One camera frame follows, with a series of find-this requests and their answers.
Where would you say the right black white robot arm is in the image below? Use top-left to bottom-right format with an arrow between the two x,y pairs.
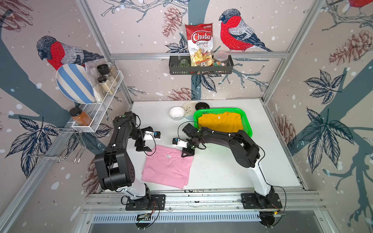
182,123 -> 275,209

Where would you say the white bowl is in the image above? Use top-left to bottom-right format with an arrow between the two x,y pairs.
169,106 -> 185,120

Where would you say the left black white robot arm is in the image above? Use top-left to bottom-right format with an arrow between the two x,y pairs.
94,112 -> 152,203

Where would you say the orange spice jar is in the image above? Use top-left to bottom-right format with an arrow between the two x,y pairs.
69,107 -> 92,126

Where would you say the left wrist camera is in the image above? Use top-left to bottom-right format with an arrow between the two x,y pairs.
143,127 -> 161,141

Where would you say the clear candy jar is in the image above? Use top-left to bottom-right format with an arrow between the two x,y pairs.
213,51 -> 229,66

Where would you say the black wall shelf basket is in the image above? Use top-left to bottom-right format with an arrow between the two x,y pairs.
169,55 -> 234,75

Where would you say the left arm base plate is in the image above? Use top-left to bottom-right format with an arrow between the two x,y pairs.
125,194 -> 166,211

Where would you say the cream blue plate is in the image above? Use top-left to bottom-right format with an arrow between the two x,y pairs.
182,101 -> 198,120

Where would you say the black lid spice jar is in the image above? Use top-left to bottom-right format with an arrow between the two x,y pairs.
97,76 -> 115,95
97,64 -> 118,87

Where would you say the white wire wall rack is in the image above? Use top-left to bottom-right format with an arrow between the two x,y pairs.
70,71 -> 124,133

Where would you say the yellow t-shirt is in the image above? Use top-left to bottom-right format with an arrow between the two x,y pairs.
198,112 -> 244,133

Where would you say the green plastic basket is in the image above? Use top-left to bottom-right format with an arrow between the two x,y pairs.
193,108 -> 253,137

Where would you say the pink t-shirt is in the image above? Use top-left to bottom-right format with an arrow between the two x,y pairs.
142,145 -> 193,189

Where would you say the chrome wire hanger rack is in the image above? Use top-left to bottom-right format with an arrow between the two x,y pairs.
28,128 -> 86,164

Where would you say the black bowl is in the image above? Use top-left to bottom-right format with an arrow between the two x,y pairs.
195,102 -> 210,110

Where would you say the green glass jar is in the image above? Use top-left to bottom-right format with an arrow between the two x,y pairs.
178,59 -> 190,68

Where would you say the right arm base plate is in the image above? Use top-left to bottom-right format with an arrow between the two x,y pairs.
241,193 -> 283,210

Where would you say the blue striped plate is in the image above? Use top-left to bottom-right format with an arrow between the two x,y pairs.
56,64 -> 95,104

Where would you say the Chuba cassava chips bag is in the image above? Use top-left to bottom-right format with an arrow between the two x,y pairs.
185,23 -> 213,67

